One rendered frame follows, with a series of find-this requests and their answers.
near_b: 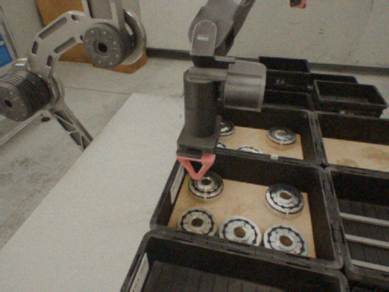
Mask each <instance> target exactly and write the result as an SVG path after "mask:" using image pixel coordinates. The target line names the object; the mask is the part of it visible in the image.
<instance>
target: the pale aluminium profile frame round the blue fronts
mask: <svg viewBox="0 0 389 292"><path fill-rule="evenodd" d="M0 14H1V15H2V18H3V20H4V21H2V22H1V23H2V28H3V30H4V32H5V35H2V36H3V40H6V39H8V41H9V43H10V44H11V48H12V51H13V53H14V55H15V57H16V60H14V61H13V62H15V61H17V60H18V59H20V58H23V55H22V53H21V50H20V48H19V45H18V42H17V40H16V37H15V35H14V33H13V30H12V29H11V26H10V24H9V20H8V17H7V15H6V13H5V10H4V8H3V7H2V4H1V0H0ZM4 15H5V17H4ZM5 18H6V20H7V21H6V20H5ZM13 62H9V63H8V64H6V65H4V66H2V67H1V68H0V77H1V76H2V75H6V74H7V73H8V69H9V68H10V67H11V66H12V64H13ZM39 114H40V115H41V116H43V117H44V118H42V119H41V121H42V122H47V121H49V120H50V117H45V116H46V115H47V114H46V111H45V110H40V111H38V112H37V114H34V115H33V116H31V117H30V118H29V119H28V120H25V121H23V122H18V123H17V124H16V125H14V126H12V127H11V128H10V129H9V130H8V131H7V132H5V133H4V134H2V136H0V145H2V144H3V143H5V142H6V141H7V140H8V139H9V138H10V137H12V136H13V135H14V134H16V133H17V132H19V131H20V130H21V129H22V128H23V127H24V126H26V125H27V124H28V123H30V121H31V120H34V119H35V118H36V117H37V116H38V115H39ZM5 118H6V117H5V116H3V115H2V114H1V113H0V122H1V120H3V119H5Z"/></svg>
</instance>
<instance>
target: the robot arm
mask: <svg viewBox="0 0 389 292"><path fill-rule="evenodd" d="M255 1H256V0H208V1H207V4H206V5H205V6H203V5H202V6H201V8H200V10H199V11H198V13H197V15H196V16H195V18H194V19H193V21H192V23H191V25H190V26H189V28H188V31H187V39H188V43H189V45H190V47H191V53H190V56H191V59H192V63H193V65H194V67H193V66H192V67H190V69H187V70H186V71H185V72H184V73H183V89H184V111H185V124H184V125H183V128H182V130H181V134H180V135H179V138H178V139H177V141H176V147H177V150H176V159H177V160H178V161H179V162H181V164H182V165H183V166H184V167H185V168H186V170H187V171H188V172H189V173H190V174H191V176H192V179H201V178H202V177H203V175H204V174H205V173H206V171H207V170H208V169H209V167H210V166H211V165H212V164H213V162H214V161H215V154H213V153H214V148H215V147H216V146H217V145H218V141H219V139H220V134H221V128H222V125H221V116H218V115H217V103H218V93H219V83H220V81H222V86H221V102H223V108H226V109H232V110H251V111H257V112H260V111H261V107H262V104H263V100H264V86H265V84H266V83H265V80H266V72H267V69H266V67H265V66H264V64H261V63H257V62H244V61H239V60H235V58H234V57H226V56H227V55H228V52H229V51H230V50H231V48H232V46H233V44H234V40H235V37H236V36H237V34H238V33H239V31H240V30H241V27H242V25H243V24H244V23H245V20H246V18H247V16H248V13H249V11H250V10H251V8H252V6H253V4H254V3H255ZM189 160H194V161H197V162H201V164H203V167H202V168H201V169H200V171H199V172H198V173H195V171H194V169H193V167H192V165H191V163H190V162H189Z"/></svg>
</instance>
